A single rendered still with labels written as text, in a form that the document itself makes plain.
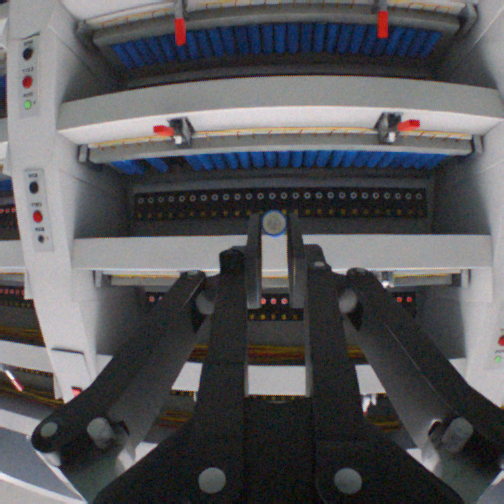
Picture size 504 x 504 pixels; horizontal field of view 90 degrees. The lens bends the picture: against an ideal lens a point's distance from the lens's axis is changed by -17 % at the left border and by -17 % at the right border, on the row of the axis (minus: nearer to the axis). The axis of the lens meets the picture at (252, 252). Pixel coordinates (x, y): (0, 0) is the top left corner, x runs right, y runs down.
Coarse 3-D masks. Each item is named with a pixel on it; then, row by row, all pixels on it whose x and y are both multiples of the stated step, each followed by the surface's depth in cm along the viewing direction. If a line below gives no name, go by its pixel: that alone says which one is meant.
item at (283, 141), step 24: (96, 144) 40; (144, 144) 41; (168, 144) 40; (192, 144) 40; (216, 144) 40; (240, 144) 39; (264, 144) 39; (288, 144) 39; (312, 144) 38; (336, 144) 38; (360, 144) 38; (408, 144) 37; (432, 144) 37; (456, 144) 37
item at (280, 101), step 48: (96, 96) 36; (144, 96) 35; (192, 96) 35; (240, 96) 34; (288, 96) 33; (336, 96) 33; (384, 96) 32; (432, 96) 32; (480, 96) 31; (480, 144) 36; (144, 192) 55
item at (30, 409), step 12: (12, 384) 71; (0, 396) 67; (12, 396) 66; (24, 396) 70; (36, 396) 66; (48, 396) 71; (0, 408) 55; (12, 408) 62; (24, 408) 63; (36, 408) 64; (48, 408) 66; (0, 420) 54; (12, 420) 54; (24, 420) 53; (36, 420) 53; (24, 432) 53
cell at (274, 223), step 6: (270, 210) 21; (276, 210) 20; (264, 216) 21; (270, 216) 21; (276, 216) 20; (282, 216) 20; (264, 222) 21; (270, 222) 20; (276, 222) 20; (282, 222) 20; (264, 228) 21; (270, 228) 20; (276, 228) 20; (282, 228) 20; (270, 234) 21; (276, 234) 20; (282, 234) 24
